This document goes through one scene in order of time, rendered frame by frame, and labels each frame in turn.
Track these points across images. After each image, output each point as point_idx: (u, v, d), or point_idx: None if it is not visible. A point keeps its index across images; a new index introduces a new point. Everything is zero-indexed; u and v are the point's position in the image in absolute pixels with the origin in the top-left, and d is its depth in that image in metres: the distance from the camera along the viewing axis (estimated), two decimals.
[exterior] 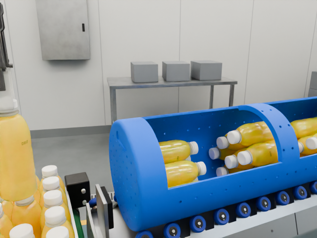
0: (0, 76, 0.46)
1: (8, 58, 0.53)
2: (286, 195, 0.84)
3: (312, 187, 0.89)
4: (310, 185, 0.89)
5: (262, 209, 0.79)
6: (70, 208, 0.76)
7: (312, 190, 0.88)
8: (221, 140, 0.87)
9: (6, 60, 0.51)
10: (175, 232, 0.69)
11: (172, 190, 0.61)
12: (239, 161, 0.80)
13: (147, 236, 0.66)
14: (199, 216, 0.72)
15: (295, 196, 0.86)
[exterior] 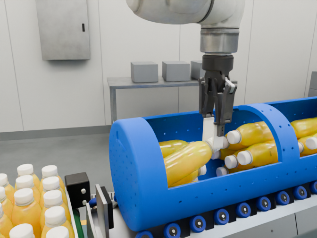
0: (223, 127, 0.68)
1: None
2: (286, 195, 0.84)
3: (312, 187, 0.89)
4: (310, 185, 0.89)
5: (262, 209, 0.79)
6: (70, 208, 0.76)
7: (312, 190, 0.88)
8: None
9: (212, 112, 0.73)
10: (175, 232, 0.69)
11: (172, 190, 0.61)
12: (239, 161, 0.80)
13: (147, 236, 0.66)
14: (199, 216, 0.72)
15: (295, 196, 0.86)
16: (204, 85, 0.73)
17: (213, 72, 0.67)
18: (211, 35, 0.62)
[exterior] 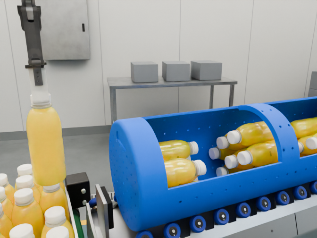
0: (39, 72, 0.51)
1: None
2: (286, 195, 0.84)
3: (312, 187, 0.89)
4: (310, 185, 0.89)
5: (262, 209, 0.79)
6: (70, 208, 0.76)
7: (312, 190, 0.88)
8: (221, 140, 0.87)
9: None
10: (175, 232, 0.69)
11: (172, 190, 0.61)
12: (239, 161, 0.80)
13: (147, 236, 0.66)
14: (199, 216, 0.72)
15: (295, 196, 0.86)
16: None
17: None
18: None
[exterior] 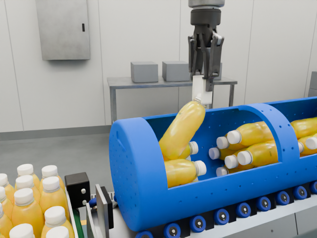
0: (212, 81, 0.70)
1: (197, 69, 0.77)
2: (286, 195, 0.84)
3: (312, 187, 0.89)
4: (310, 185, 0.89)
5: (262, 209, 0.79)
6: (70, 208, 0.76)
7: (312, 190, 0.88)
8: (221, 140, 0.87)
9: (201, 70, 0.75)
10: (175, 232, 0.69)
11: (172, 190, 0.61)
12: (239, 161, 0.80)
13: (147, 236, 0.66)
14: (199, 216, 0.72)
15: (295, 196, 0.86)
16: (194, 43, 0.75)
17: (201, 28, 0.68)
18: None
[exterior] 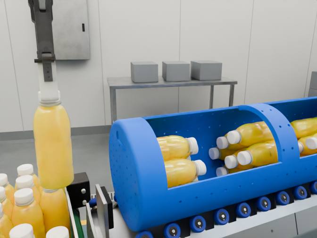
0: (49, 66, 0.47)
1: None
2: (286, 195, 0.84)
3: (312, 187, 0.89)
4: (310, 185, 0.89)
5: (262, 209, 0.79)
6: (70, 208, 0.76)
7: (312, 190, 0.88)
8: (221, 140, 0.87)
9: None
10: (175, 232, 0.69)
11: (172, 190, 0.61)
12: (239, 161, 0.80)
13: (147, 236, 0.66)
14: (199, 216, 0.72)
15: (295, 196, 0.86)
16: None
17: None
18: None
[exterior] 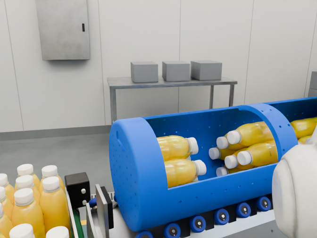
0: None
1: None
2: None
3: None
4: None
5: (262, 209, 0.79)
6: (70, 208, 0.76)
7: None
8: (221, 140, 0.87)
9: None
10: (175, 232, 0.69)
11: (172, 190, 0.61)
12: (239, 161, 0.80)
13: (147, 236, 0.66)
14: (199, 216, 0.72)
15: None
16: None
17: None
18: None
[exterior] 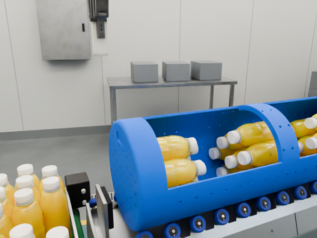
0: None
1: (95, 12, 0.53)
2: (286, 195, 0.84)
3: (312, 187, 0.89)
4: (310, 185, 0.89)
5: (262, 209, 0.79)
6: (70, 208, 0.76)
7: (312, 190, 0.88)
8: (221, 140, 0.87)
9: (93, 13, 0.56)
10: (175, 232, 0.69)
11: (172, 190, 0.61)
12: (239, 161, 0.80)
13: (147, 236, 0.66)
14: (199, 216, 0.72)
15: (295, 196, 0.86)
16: None
17: None
18: None
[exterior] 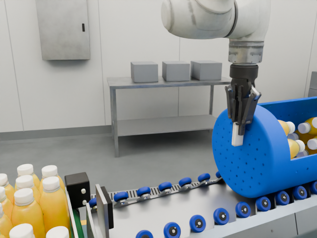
0: (233, 123, 0.82)
1: (243, 121, 0.76)
2: (280, 195, 0.83)
3: None
4: None
5: (271, 203, 0.81)
6: (70, 208, 0.76)
7: None
8: (304, 125, 1.01)
9: (237, 119, 0.78)
10: (172, 228, 0.69)
11: (293, 161, 0.75)
12: None
13: None
14: (204, 220, 0.72)
15: (304, 195, 0.87)
16: (253, 98, 0.73)
17: None
18: None
